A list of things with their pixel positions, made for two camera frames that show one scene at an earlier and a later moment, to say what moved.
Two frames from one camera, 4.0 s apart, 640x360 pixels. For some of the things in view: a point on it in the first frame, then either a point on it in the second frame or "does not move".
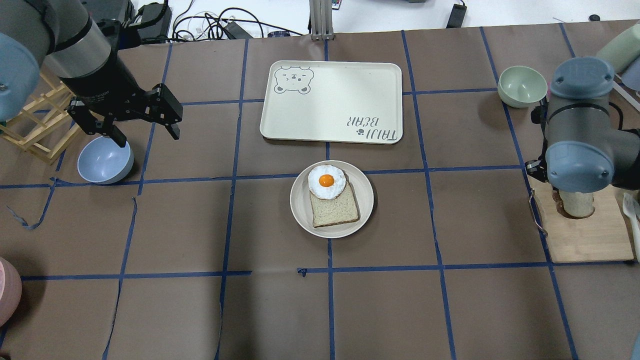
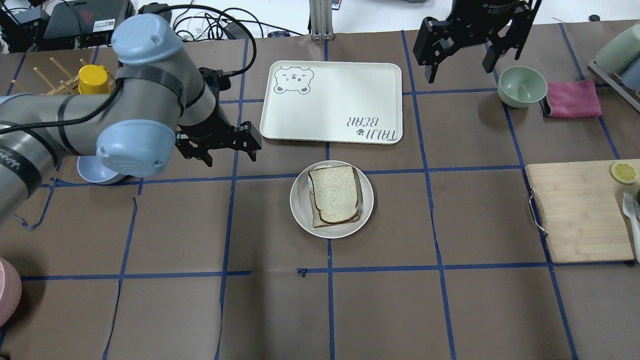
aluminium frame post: (321, 19) does not move
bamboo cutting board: (603, 235) does not move
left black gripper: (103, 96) -> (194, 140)
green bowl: (519, 86) does not move
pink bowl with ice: (11, 290) does not move
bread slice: (574, 205) -> (335, 193)
